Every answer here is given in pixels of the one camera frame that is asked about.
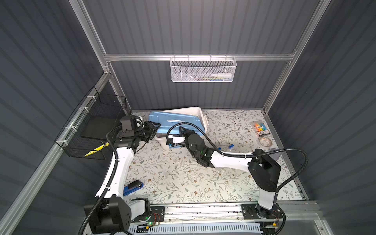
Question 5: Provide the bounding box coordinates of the blue plastic box lid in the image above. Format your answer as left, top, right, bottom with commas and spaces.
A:
148, 111, 208, 134

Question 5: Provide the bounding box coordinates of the white plastic storage box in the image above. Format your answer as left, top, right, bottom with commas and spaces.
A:
148, 107, 209, 150

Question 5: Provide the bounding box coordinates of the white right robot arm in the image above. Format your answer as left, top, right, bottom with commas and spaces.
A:
179, 127, 281, 219

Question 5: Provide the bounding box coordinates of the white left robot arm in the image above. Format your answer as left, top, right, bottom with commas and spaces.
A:
78, 116, 161, 235

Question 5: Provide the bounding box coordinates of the blue object at table edge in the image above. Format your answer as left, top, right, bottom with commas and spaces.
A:
123, 180, 144, 196

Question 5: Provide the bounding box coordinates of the colourful pH paper pack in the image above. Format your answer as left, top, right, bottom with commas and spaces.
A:
253, 121, 270, 137

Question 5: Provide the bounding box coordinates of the white bottle in basket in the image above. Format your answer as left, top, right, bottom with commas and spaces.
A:
211, 73, 233, 79

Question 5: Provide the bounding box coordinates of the grey oval stone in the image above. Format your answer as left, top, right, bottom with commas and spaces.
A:
269, 148, 282, 162

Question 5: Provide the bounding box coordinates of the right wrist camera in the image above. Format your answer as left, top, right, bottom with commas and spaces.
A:
168, 135, 186, 148

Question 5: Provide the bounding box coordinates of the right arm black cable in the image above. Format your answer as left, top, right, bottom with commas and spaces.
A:
165, 121, 309, 203

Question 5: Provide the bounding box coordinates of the black wire wall basket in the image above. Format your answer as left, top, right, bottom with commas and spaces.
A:
55, 89, 127, 160

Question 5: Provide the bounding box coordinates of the white wire mesh basket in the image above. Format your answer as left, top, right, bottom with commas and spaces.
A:
169, 56, 237, 83

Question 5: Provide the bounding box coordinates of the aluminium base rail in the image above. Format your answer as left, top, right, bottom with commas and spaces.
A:
85, 202, 321, 227

